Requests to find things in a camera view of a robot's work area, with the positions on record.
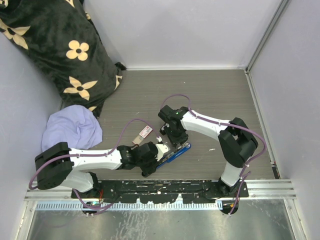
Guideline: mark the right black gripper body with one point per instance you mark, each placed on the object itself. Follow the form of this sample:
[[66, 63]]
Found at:
[[176, 137]]

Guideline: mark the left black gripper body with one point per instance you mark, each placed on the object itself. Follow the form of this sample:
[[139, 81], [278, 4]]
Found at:
[[147, 166]]

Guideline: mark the blue stapler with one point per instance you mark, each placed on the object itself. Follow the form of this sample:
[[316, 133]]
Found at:
[[174, 154]]

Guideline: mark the white red staple box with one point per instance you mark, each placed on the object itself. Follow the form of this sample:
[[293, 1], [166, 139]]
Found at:
[[142, 135]]

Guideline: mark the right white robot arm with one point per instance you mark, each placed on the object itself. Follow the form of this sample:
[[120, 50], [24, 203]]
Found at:
[[237, 145]]

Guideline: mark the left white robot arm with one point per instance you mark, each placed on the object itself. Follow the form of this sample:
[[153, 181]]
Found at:
[[61, 165]]

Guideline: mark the lavender crumpled cloth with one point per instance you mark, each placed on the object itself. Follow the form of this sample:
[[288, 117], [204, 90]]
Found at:
[[75, 125]]

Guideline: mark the black floral plush blanket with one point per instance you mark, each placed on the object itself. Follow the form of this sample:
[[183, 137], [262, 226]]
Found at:
[[61, 39]]

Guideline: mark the black mounting base plate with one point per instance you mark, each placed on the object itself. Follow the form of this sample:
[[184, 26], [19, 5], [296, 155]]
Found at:
[[163, 191]]

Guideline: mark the white slotted cable duct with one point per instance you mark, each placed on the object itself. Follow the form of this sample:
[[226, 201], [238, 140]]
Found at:
[[138, 206]]

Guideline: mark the aluminium slotted rail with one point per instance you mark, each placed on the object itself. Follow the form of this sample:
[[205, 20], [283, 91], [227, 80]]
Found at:
[[257, 189]]

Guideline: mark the aluminium corner frame post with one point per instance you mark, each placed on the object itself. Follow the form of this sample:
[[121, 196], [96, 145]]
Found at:
[[267, 33]]

